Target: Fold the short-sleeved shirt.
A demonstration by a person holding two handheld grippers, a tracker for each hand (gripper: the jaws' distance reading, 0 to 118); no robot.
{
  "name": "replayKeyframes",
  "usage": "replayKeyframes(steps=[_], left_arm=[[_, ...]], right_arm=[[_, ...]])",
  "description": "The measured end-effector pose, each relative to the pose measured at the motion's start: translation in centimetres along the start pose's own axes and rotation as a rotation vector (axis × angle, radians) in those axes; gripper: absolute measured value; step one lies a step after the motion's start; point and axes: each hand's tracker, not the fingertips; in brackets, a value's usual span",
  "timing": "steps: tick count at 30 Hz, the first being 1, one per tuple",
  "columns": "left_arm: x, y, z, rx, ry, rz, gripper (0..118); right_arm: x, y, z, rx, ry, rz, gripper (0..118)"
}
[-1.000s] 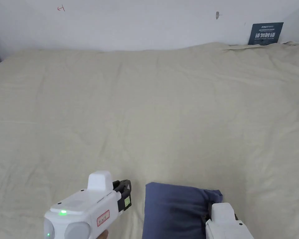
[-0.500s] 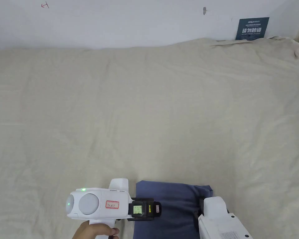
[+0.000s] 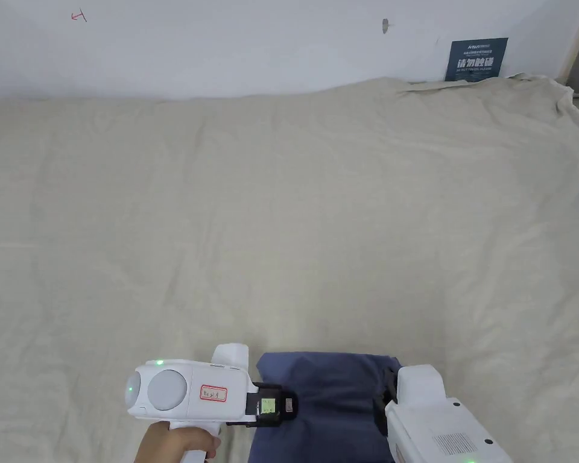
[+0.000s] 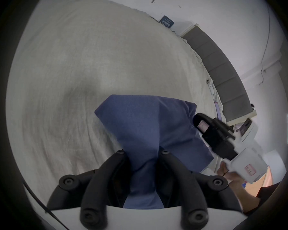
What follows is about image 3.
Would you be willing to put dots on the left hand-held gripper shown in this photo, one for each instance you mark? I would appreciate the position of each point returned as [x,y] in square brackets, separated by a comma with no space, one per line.
[193,393]

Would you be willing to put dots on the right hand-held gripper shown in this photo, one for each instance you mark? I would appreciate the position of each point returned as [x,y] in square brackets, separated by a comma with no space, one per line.
[439,429]

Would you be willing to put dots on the dark blue garment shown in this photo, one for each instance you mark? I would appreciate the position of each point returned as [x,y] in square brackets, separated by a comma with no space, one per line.
[333,415]

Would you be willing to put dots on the person's left hand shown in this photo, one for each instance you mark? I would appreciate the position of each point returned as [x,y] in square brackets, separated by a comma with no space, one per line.
[173,446]

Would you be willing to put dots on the bed with beige sheet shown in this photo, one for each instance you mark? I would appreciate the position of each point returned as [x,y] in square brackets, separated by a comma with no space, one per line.
[280,217]

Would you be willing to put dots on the dark blue sign card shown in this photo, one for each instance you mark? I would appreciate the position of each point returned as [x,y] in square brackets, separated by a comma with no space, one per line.
[476,60]

